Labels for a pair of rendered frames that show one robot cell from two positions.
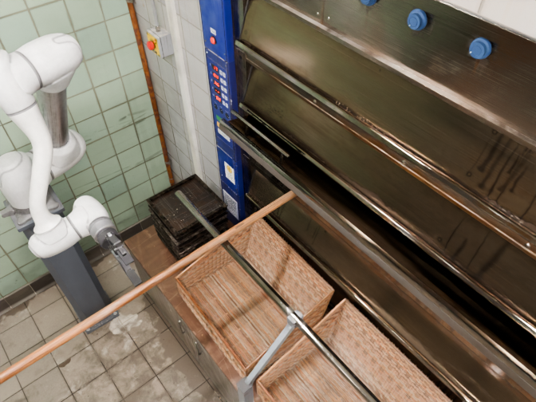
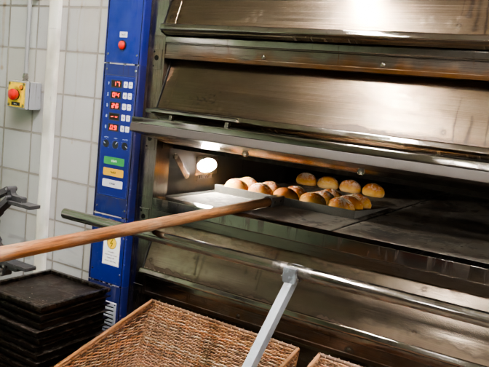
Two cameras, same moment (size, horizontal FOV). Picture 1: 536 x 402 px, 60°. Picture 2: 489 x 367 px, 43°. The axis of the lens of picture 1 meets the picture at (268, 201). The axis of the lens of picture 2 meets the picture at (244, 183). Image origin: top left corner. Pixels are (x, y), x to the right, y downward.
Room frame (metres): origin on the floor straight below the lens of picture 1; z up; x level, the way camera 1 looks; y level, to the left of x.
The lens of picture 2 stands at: (-0.51, 0.52, 1.52)
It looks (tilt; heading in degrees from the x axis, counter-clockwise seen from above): 8 degrees down; 339
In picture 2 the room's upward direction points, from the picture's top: 6 degrees clockwise
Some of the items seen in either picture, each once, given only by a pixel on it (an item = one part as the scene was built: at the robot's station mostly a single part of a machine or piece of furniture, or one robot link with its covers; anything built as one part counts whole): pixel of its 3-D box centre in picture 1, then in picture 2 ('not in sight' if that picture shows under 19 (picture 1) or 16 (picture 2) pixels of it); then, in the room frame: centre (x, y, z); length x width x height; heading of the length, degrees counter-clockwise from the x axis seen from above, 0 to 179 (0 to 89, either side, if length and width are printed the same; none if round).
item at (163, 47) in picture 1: (159, 41); (24, 95); (1.93, 0.48, 1.46); 0.10 x 0.07 x 0.10; 39
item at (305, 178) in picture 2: not in sight; (306, 178); (1.99, -0.73, 1.21); 0.10 x 0.07 x 0.05; 41
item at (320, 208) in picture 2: not in sight; (302, 196); (1.56, -0.50, 1.20); 0.55 x 0.36 x 0.03; 39
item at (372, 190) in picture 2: not in sight; (373, 189); (1.75, -0.93, 1.21); 0.10 x 0.07 x 0.06; 35
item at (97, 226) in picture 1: (103, 230); not in sight; (1.06, 0.61, 1.19); 0.09 x 0.06 x 0.09; 129
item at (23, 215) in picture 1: (25, 202); not in sight; (1.35, 1.06, 1.03); 0.22 x 0.18 x 0.06; 127
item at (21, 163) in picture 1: (20, 176); not in sight; (1.37, 1.04, 1.17); 0.18 x 0.16 x 0.22; 144
